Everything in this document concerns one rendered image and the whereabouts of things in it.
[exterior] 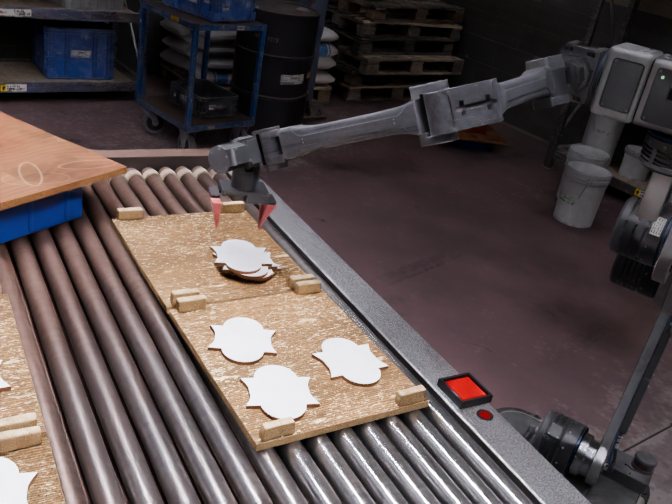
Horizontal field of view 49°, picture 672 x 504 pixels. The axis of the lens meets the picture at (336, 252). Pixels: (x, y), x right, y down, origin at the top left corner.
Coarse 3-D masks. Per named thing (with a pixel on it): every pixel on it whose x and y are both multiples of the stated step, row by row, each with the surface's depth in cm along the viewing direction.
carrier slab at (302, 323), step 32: (192, 320) 145; (224, 320) 147; (256, 320) 149; (288, 320) 151; (320, 320) 153; (192, 352) 138; (288, 352) 141; (224, 384) 129; (320, 384) 134; (384, 384) 137; (256, 416) 123; (320, 416) 126; (352, 416) 127; (384, 416) 131; (256, 448) 118
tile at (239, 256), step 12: (228, 240) 171; (240, 240) 172; (216, 252) 165; (228, 252) 165; (240, 252) 166; (252, 252) 167; (216, 264) 161; (228, 264) 161; (240, 264) 161; (252, 264) 162; (264, 264) 164
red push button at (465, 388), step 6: (462, 378) 145; (468, 378) 145; (450, 384) 142; (456, 384) 142; (462, 384) 143; (468, 384) 143; (474, 384) 143; (456, 390) 141; (462, 390) 141; (468, 390) 141; (474, 390) 142; (480, 390) 142; (462, 396) 139; (468, 396) 140; (474, 396) 140
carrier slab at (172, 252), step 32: (128, 224) 176; (160, 224) 179; (192, 224) 182; (224, 224) 185; (256, 224) 189; (160, 256) 165; (192, 256) 168; (288, 256) 176; (160, 288) 153; (192, 288) 156; (224, 288) 158; (256, 288) 160; (288, 288) 163
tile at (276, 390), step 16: (272, 368) 134; (256, 384) 129; (272, 384) 130; (288, 384) 131; (304, 384) 132; (256, 400) 125; (272, 400) 126; (288, 400) 127; (304, 400) 128; (272, 416) 123; (288, 416) 123
